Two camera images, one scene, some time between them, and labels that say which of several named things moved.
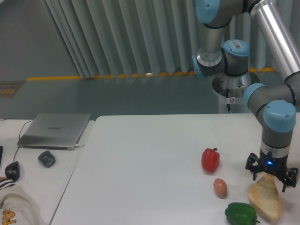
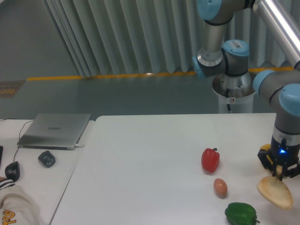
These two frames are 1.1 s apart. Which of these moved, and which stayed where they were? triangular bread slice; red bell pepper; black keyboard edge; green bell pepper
Moved: triangular bread slice
Stayed: black keyboard edge; green bell pepper; red bell pepper
